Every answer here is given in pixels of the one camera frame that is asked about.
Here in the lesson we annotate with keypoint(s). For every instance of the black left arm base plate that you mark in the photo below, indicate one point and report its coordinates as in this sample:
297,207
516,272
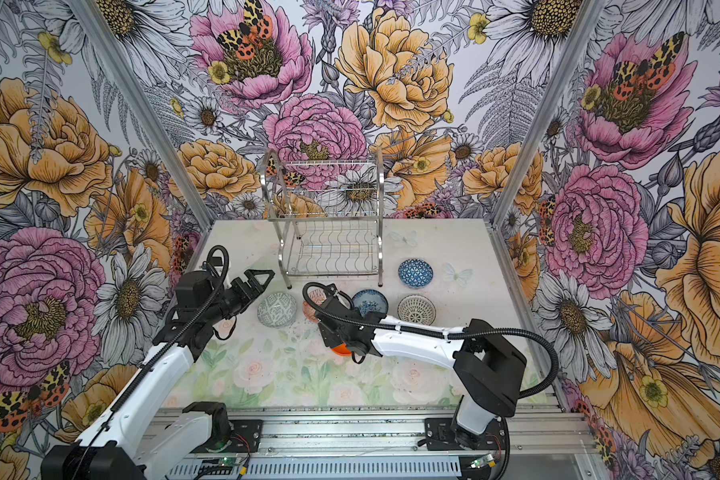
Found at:
238,436

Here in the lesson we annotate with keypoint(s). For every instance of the orange patterned bowl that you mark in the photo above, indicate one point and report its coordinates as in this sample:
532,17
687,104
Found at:
317,296

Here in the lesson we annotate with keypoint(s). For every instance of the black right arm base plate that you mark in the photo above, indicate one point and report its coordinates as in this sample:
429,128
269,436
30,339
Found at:
440,435

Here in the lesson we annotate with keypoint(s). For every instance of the white perforated vent strip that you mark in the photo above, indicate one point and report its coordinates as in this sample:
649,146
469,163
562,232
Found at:
401,467

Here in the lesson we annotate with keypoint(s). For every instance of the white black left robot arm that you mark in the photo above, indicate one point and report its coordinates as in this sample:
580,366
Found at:
112,446

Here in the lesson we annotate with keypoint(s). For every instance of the right aluminium frame post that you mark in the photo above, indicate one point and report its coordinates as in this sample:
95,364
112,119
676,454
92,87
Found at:
580,35

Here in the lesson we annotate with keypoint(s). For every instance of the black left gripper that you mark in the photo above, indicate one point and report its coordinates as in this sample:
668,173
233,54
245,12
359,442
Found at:
238,284

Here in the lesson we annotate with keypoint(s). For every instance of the dark blue dotted bowl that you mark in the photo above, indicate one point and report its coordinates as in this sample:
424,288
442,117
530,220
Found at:
415,273

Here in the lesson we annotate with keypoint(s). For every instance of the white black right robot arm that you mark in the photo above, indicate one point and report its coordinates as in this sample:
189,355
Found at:
488,366

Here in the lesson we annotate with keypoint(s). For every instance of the plain orange bowl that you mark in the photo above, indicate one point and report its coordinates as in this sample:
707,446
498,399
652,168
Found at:
341,350

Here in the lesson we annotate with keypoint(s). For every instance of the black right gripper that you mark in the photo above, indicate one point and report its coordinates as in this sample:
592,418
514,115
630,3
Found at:
328,336

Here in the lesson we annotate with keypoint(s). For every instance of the green circuit board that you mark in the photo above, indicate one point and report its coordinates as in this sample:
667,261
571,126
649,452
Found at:
216,468

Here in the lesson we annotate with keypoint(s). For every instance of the steel two-tier dish rack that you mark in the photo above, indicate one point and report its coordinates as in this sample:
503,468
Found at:
328,216

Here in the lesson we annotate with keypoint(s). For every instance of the aluminium mounting rail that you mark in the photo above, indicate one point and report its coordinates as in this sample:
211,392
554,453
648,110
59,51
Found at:
366,431

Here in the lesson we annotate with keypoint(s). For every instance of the blue floral bowl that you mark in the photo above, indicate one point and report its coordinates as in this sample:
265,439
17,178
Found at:
370,300

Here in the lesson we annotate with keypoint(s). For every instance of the left aluminium frame post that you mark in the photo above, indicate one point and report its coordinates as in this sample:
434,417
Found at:
116,60

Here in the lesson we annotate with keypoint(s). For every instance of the aluminium frame post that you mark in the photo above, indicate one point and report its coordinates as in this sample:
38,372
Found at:
116,60
580,35

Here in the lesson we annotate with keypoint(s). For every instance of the white brown lattice bowl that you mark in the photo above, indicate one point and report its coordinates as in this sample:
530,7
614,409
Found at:
417,309

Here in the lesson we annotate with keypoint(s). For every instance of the green patterned bowl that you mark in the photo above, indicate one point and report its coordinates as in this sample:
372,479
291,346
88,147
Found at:
277,310

